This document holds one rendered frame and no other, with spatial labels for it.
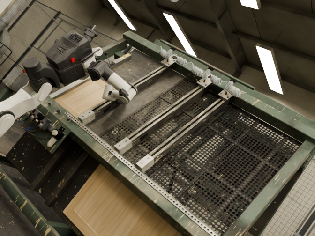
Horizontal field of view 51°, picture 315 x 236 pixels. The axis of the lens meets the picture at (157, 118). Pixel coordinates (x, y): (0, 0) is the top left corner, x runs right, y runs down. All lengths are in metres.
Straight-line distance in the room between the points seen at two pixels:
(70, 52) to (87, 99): 0.65
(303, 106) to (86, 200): 5.86
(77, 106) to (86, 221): 0.96
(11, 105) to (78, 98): 0.73
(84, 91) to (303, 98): 5.64
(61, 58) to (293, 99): 6.11
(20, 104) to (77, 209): 0.92
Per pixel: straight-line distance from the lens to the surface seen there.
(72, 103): 2.99
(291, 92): 7.93
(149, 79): 3.09
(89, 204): 2.73
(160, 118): 2.69
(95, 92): 3.06
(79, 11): 12.38
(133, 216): 2.54
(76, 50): 2.48
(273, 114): 2.87
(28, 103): 2.51
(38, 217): 2.70
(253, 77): 8.32
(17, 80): 3.02
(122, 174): 2.37
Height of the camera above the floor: 1.03
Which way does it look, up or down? 6 degrees up
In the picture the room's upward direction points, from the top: 38 degrees clockwise
